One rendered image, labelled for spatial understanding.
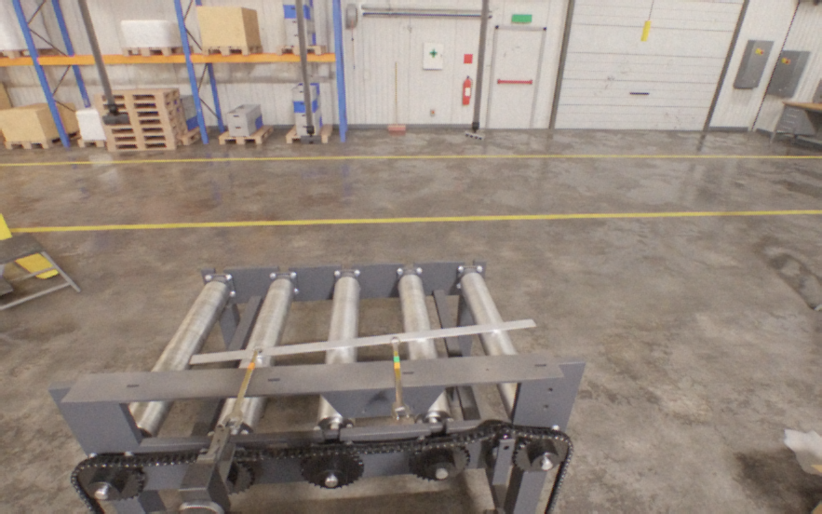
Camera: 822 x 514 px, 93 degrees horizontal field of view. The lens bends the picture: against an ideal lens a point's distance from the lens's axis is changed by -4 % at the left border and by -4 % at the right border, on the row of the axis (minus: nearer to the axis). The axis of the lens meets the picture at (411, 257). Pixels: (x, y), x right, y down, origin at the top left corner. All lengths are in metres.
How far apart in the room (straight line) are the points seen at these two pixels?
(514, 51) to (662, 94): 3.89
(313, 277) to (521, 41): 8.86
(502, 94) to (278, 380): 9.55
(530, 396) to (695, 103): 11.72
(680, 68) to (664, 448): 10.34
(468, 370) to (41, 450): 2.43
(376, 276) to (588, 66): 9.44
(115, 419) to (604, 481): 2.07
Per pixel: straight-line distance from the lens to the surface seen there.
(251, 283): 2.06
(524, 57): 10.30
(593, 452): 2.53
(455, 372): 1.04
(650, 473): 2.57
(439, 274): 1.99
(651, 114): 11.95
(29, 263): 4.97
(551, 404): 1.25
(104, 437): 1.38
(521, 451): 1.29
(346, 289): 1.81
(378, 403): 1.14
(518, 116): 10.43
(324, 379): 1.04
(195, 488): 0.84
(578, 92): 10.89
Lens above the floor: 1.89
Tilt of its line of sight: 29 degrees down
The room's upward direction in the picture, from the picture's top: 1 degrees clockwise
